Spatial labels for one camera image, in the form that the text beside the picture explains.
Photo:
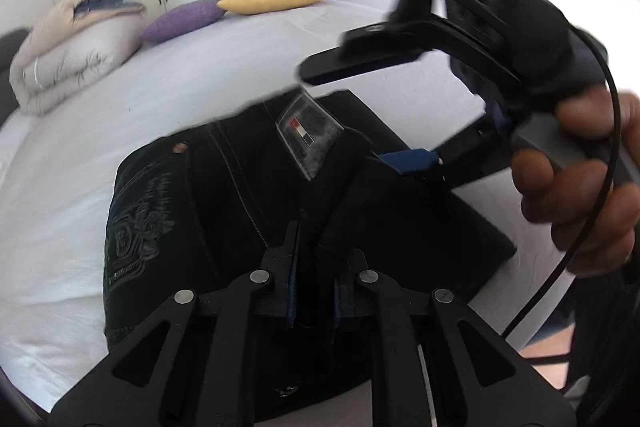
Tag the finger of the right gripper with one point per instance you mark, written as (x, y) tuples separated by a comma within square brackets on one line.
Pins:
[(479, 150), (386, 45)]

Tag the purple cushion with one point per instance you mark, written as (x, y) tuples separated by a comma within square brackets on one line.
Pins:
[(183, 19)]

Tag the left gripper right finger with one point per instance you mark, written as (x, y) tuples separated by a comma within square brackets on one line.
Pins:
[(435, 362)]

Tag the dark grey headboard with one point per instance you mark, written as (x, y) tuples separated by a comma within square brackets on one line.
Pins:
[(10, 43)]

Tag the person right hand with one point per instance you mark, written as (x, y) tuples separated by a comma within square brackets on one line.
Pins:
[(564, 198)]

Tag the black denim pants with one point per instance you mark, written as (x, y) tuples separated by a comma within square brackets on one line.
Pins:
[(199, 208)]

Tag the folded beige grey duvet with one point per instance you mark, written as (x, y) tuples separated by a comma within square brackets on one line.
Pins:
[(64, 54)]

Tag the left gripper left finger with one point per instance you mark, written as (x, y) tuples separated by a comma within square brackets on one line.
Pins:
[(188, 362)]

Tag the folded blue garment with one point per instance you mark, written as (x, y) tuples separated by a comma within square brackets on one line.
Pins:
[(88, 6)]

